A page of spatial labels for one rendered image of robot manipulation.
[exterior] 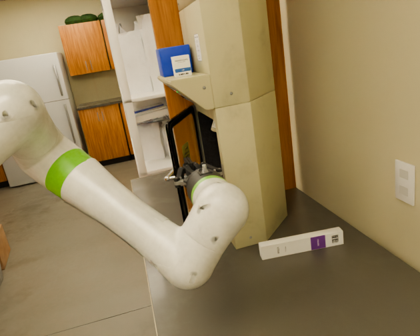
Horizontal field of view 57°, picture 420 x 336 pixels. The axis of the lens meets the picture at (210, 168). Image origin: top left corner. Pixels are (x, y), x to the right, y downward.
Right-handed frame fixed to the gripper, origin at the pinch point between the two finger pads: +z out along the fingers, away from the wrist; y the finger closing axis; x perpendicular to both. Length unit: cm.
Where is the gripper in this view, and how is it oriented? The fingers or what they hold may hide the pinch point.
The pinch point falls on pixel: (189, 165)
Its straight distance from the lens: 109.8
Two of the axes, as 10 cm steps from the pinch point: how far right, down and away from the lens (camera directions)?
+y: -9.6, 2.1, -1.9
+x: 1.4, 9.4, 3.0
